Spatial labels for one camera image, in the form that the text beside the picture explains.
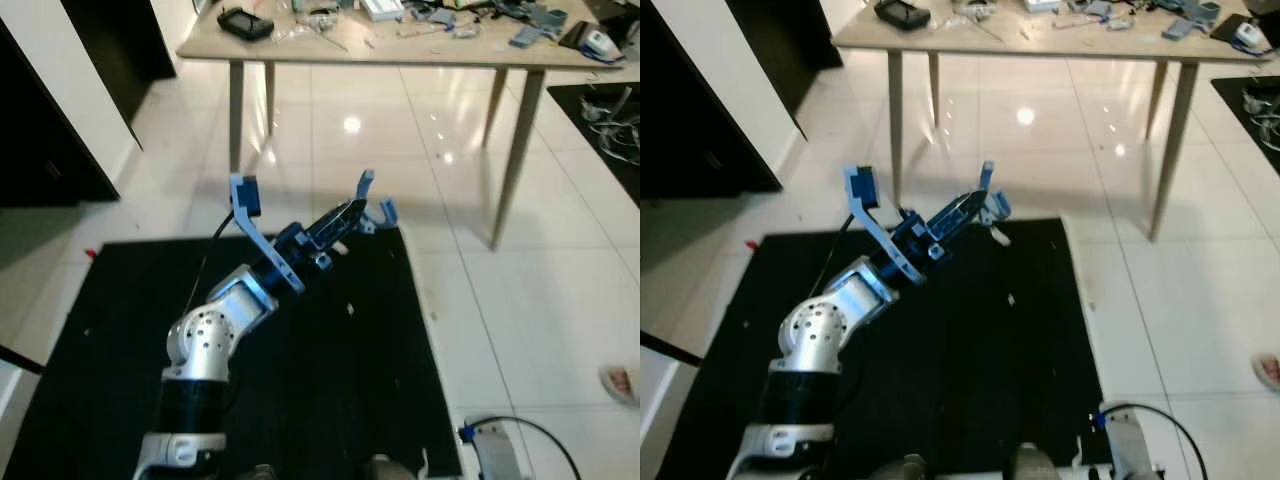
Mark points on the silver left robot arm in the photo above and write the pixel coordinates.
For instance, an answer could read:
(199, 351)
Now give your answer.
(205, 340)
(820, 335)

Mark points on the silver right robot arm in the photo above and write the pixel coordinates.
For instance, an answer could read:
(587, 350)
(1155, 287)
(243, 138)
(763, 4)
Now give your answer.
(1125, 440)
(495, 450)

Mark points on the large black floor mat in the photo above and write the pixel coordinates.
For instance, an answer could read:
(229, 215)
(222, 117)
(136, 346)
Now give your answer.
(350, 360)
(980, 340)

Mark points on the light wooden table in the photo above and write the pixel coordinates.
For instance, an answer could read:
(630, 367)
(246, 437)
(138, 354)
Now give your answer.
(400, 50)
(1050, 42)

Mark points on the white box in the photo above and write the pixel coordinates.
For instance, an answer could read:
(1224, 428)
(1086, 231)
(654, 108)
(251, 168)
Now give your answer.
(381, 9)
(1042, 5)

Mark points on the black handheld device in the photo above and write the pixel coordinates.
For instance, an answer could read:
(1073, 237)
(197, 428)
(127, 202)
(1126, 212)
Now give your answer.
(902, 14)
(245, 24)

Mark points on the small black floor mat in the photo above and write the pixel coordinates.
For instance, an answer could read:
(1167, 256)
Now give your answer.
(1250, 135)
(590, 170)

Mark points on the blue-grey plastic part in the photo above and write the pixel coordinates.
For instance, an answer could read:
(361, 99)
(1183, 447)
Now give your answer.
(527, 37)
(1178, 29)

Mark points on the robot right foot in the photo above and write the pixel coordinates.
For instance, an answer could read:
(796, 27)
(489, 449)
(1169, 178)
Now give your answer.
(1037, 463)
(390, 469)

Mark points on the white blue device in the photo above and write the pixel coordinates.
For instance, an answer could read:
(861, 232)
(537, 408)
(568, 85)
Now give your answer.
(602, 46)
(1252, 37)

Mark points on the black cabinet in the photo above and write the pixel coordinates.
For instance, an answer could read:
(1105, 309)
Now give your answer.
(40, 130)
(690, 110)

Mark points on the black bar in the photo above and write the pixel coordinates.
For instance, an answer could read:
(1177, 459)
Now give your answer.
(20, 359)
(668, 347)

